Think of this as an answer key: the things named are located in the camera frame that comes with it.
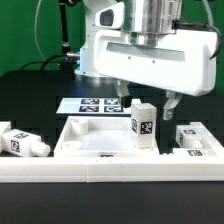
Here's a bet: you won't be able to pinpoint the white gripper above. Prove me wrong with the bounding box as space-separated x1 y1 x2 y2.
93 30 217 121

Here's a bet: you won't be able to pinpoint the white square tabletop tray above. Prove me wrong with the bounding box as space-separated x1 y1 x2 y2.
54 116 159 158

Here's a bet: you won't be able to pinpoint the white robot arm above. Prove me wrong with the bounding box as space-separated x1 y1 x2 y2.
75 0 222 120

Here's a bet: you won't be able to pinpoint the white U-shaped fence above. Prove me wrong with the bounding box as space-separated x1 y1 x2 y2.
0 121 224 182

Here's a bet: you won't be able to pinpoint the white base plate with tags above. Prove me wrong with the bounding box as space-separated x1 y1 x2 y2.
57 98 131 115

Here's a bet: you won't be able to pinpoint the black camera pole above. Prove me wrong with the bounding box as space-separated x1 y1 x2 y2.
58 0 75 73

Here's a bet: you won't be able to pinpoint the black cables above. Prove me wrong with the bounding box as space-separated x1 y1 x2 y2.
19 53 81 72

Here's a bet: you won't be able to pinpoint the white thin cable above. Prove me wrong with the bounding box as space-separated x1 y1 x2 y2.
34 0 48 63

